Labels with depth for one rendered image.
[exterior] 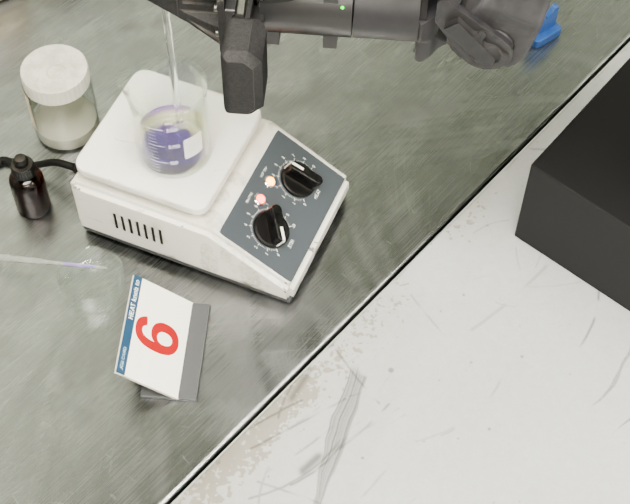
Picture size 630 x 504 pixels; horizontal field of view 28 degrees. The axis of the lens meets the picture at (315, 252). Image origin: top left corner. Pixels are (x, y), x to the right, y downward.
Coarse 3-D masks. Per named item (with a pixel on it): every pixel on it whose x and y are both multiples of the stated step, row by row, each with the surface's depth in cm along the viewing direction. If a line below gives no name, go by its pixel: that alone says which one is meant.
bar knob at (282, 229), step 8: (272, 208) 102; (280, 208) 102; (256, 216) 103; (264, 216) 103; (272, 216) 102; (280, 216) 102; (256, 224) 102; (264, 224) 102; (272, 224) 102; (280, 224) 101; (256, 232) 102; (264, 232) 102; (272, 232) 102; (280, 232) 101; (288, 232) 103; (264, 240) 102; (272, 240) 102; (280, 240) 101
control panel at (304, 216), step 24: (288, 144) 107; (264, 168) 105; (312, 168) 107; (264, 192) 104; (288, 192) 105; (312, 192) 106; (336, 192) 107; (240, 216) 102; (288, 216) 104; (312, 216) 105; (240, 240) 101; (288, 240) 103; (312, 240) 104; (288, 264) 103
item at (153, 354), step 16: (144, 288) 101; (144, 304) 101; (160, 304) 102; (176, 304) 103; (144, 320) 100; (160, 320) 101; (176, 320) 102; (144, 336) 99; (160, 336) 100; (176, 336) 101; (144, 352) 99; (160, 352) 100; (176, 352) 101; (128, 368) 97; (144, 368) 98; (160, 368) 99; (160, 384) 98
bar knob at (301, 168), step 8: (288, 168) 104; (296, 168) 104; (304, 168) 104; (288, 176) 105; (296, 176) 105; (304, 176) 104; (312, 176) 104; (320, 176) 105; (288, 184) 105; (296, 184) 105; (304, 184) 105; (312, 184) 105; (320, 184) 105; (296, 192) 105; (304, 192) 105
